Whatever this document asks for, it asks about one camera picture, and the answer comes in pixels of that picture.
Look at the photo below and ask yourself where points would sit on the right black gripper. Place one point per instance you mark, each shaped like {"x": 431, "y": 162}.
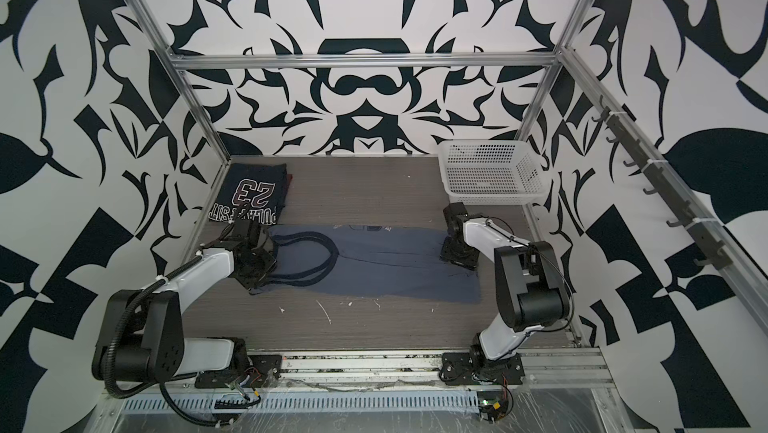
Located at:
{"x": 446, "y": 253}

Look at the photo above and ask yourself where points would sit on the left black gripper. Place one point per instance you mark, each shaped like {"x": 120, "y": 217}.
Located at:
{"x": 270, "y": 263}

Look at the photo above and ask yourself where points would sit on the navy tank top red trim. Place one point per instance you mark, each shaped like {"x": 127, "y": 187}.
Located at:
{"x": 258, "y": 191}

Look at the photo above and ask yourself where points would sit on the blue-grey tank top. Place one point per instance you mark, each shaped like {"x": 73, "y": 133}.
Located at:
{"x": 368, "y": 261}

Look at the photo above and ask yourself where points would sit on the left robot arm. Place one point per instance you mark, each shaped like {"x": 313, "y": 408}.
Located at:
{"x": 142, "y": 343}

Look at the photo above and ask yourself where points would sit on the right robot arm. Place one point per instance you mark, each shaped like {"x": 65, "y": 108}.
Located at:
{"x": 531, "y": 293}

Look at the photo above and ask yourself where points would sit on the white plastic laundry basket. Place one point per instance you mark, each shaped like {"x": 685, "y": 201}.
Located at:
{"x": 492, "y": 172}

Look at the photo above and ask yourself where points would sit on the small green circuit board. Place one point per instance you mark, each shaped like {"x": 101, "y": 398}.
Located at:
{"x": 493, "y": 406}

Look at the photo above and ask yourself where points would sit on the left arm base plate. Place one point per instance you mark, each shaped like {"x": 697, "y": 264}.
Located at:
{"x": 256, "y": 372}

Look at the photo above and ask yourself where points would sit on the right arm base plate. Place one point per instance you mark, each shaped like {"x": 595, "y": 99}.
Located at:
{"x": 462, "y": 368}

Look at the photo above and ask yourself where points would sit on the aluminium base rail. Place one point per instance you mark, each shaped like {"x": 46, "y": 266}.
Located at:
{"x": 374, "y": 370}

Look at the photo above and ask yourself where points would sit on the white slotted cable duct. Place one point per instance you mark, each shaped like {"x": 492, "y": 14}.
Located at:
{"x": 285, "y": 402}

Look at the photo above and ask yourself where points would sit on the aluminium frame crossbar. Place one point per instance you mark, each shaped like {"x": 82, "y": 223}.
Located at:
{"x": 214, "y": 62}

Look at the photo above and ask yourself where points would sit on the wall hook rail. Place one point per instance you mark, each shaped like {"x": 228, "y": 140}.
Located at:
{"x": 667, "y": 184}

